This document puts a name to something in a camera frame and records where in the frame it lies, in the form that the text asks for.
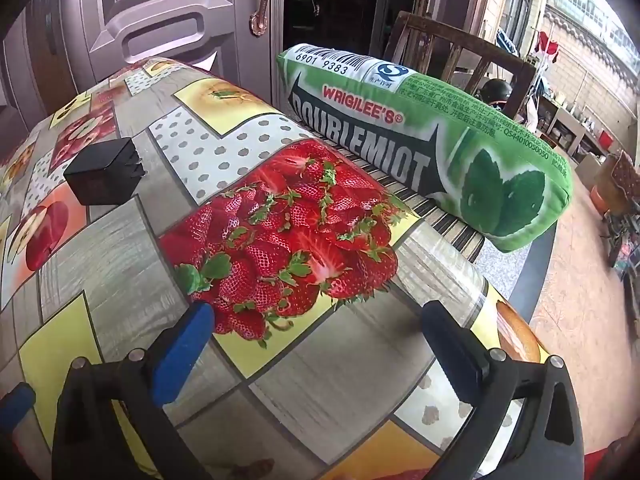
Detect red hanging cloth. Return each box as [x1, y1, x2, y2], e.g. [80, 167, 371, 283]
[534, 31, 560, 63]

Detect black power adapter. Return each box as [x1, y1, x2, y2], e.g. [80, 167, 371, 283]
[63, 136, 147, 206]

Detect brown patterned chair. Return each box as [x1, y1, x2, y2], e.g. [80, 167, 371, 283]
[592, 150, 640, 216]

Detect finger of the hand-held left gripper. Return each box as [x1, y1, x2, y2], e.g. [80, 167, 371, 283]
[0, 382, 37, 432]

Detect copper door handle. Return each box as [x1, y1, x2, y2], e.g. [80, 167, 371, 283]
[249, 0, 271, 37]

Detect black helmet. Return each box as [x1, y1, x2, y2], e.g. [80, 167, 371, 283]
[480, 79, 512, 106]

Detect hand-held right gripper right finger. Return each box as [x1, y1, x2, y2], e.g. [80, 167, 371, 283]
[421, 301, 586, 480]

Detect green Wrigley's gum packet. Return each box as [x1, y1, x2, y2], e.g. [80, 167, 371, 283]
[276, 43, 573, 253]

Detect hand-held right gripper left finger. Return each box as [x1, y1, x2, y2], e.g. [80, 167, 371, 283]
[50, 301, 216, 480]

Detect wooden chair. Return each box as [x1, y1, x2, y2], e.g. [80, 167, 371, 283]
[382, 10, 538, 121]

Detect fruit printed tablecloth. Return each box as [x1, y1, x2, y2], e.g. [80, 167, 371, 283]
[0, 57, 551, 480]

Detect grey outdoor counter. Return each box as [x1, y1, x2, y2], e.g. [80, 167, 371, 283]
[540, 97, 587, 152]

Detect purple metal door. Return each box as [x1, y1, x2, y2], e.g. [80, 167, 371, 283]
[60, 0, 283, 106]

